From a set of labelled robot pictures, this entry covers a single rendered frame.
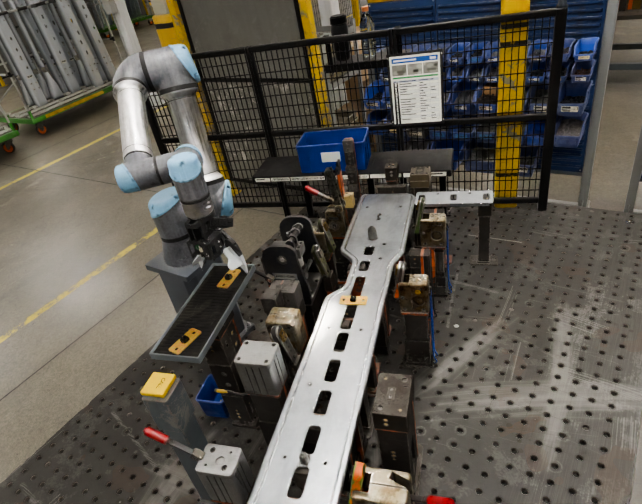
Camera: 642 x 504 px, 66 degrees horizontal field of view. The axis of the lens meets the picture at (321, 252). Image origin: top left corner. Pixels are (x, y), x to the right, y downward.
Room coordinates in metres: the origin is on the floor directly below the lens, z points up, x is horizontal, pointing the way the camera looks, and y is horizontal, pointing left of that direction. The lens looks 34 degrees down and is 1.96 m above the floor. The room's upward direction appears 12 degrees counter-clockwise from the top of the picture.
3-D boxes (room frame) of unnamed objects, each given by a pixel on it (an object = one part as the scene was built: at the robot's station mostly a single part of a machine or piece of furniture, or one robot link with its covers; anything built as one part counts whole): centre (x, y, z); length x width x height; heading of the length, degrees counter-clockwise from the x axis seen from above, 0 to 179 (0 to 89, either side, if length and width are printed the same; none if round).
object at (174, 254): (1.44, 0.45, 1.15); 0.15 x 0.15 x 0.10
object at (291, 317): (1.05, 0.14, 0.89); 0.13 x 0.11 x 0.38; 69
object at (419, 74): (2.05, -0.53, 1.30); 0.23 x 0.02 x 0.31; 69
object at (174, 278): (1.44, 0.45, 0.90); 0.21 x 0.21 x 0.40; 52
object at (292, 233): (1.31, 0.09, 0.94); 0.18 x 0.13 x 0.49; 159
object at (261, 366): (0.89, 0.21, 0.90); 0.13 x 0.10 x 0.41; 69
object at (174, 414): (0.80, 0.42, 0.92); 0.08 x 0.08 x 0.44; 69
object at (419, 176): (1.78, -0.46, 0.88); 0.08 x 0.08 x 0.36; 69
